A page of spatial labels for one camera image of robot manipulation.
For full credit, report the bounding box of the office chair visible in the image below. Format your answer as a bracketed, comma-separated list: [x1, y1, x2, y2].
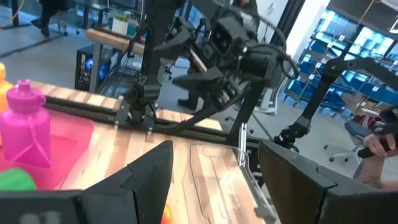
[323, 119, 374, 164]

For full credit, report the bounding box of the yellow plastic bottle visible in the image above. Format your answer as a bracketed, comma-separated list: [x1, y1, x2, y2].
[0, 62, 15, 147]

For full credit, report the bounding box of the wooden background table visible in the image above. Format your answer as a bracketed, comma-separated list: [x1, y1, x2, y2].
[85, 27, 147, 57]

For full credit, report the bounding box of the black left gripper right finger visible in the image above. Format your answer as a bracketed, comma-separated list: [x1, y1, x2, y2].
[257, 139, 338, 224]

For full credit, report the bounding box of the red orange toy pepper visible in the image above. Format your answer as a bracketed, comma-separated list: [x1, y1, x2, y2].
[160, 204, 174, 224]

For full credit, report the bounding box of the blue storage bin shelf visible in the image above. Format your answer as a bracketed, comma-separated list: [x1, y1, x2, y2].
[284, 9, 398, 121]

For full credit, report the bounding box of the small white potted plant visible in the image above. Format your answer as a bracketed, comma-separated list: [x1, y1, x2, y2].
[111, 12, 130, 35]

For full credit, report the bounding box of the person's hand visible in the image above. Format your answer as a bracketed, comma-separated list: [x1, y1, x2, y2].
[362, 132, 393, 158]

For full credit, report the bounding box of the person's forearm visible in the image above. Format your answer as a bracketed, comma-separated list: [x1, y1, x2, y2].
[353, 154, 398, 191]

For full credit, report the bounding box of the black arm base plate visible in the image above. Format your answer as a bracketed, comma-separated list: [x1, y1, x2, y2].
[113, 99, 156, 131]

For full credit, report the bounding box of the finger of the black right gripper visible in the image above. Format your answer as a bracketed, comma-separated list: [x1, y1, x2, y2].
[172, 65, 226, 100]
[153, 28, 193, 61]

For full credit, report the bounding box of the person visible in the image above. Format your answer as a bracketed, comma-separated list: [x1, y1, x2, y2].
[30, 0, 78, 38]
[177, 91, 200, 112]

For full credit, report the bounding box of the black computer tower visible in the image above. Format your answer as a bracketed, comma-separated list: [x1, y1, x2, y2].
[74, 45, 113, 94]

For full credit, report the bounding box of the green plastic bottle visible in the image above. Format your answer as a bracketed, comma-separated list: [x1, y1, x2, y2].
[0, 167, 38, 192]

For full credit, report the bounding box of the pink plastic bottle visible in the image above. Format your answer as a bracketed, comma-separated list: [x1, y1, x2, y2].
[0, 79, 52, 169]

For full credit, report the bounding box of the red translucent plastic tray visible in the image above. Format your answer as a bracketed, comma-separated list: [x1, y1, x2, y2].
[0, 110, 96, 191]

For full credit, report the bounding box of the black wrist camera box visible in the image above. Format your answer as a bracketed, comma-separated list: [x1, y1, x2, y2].
[211, 18, 247, 60]

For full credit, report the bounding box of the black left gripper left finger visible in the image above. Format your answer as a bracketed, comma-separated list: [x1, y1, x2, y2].
[75, 139, 175, 224]

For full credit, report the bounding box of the clear plastic tray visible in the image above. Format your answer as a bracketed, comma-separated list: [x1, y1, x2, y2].
[188, 142, 279, 224]

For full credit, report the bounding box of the black metal table frame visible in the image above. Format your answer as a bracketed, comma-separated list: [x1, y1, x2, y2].
[43, 83, 280, 147]

